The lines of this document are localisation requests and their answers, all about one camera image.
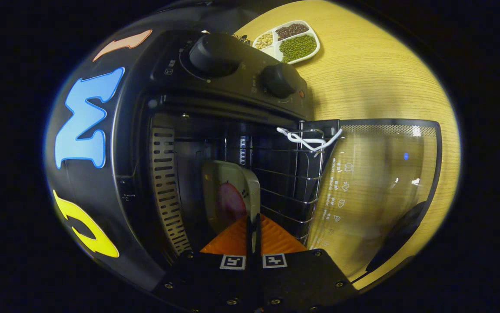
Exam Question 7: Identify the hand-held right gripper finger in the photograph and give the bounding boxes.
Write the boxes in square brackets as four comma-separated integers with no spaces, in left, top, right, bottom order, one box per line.
[152,213,255,313]
[254,213,360,313]

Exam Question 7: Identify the pink ham slice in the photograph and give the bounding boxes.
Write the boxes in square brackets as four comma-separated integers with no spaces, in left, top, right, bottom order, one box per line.
[216,183,247,226]

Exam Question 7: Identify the pale green square plate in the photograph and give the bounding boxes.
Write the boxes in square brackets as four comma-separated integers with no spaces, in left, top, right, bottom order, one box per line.
[201,160,261,235]

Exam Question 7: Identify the black electric oven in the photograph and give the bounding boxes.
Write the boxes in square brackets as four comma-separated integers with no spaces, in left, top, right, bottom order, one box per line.
[111,30,444,292]

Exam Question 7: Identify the green mung beans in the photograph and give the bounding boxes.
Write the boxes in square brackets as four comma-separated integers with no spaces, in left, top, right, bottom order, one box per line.
[279,35,318,62]

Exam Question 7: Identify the white divided tray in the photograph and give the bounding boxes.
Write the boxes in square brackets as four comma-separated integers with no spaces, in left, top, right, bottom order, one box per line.
[252,20,321,65]

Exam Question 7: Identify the dark red beans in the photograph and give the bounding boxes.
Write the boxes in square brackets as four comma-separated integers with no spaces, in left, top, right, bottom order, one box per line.
[276,23,309,40]

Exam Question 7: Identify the white cord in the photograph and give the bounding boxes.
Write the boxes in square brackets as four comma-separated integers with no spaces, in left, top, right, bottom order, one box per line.
[276,126,344,153]

